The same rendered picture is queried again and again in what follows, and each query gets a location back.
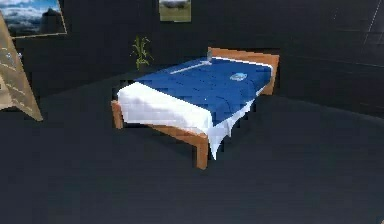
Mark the white and blue bowl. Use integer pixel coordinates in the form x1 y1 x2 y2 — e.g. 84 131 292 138
229 72 249 82

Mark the wooden bed with blue cover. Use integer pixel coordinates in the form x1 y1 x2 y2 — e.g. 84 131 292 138
110 46 280 171

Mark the grey baseball bat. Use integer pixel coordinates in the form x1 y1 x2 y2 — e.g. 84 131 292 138
169 61 212 75

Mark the green house plant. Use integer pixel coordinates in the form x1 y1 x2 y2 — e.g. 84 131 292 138
130 35 155 71

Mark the framed green field picture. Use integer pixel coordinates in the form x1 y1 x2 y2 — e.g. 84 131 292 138
158 0 193 24

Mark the tan wooden room door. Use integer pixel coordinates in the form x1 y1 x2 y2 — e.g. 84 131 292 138
0 13 44 122

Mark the framed mountain sky picture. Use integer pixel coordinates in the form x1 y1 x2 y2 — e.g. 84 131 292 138
0 0 68 39

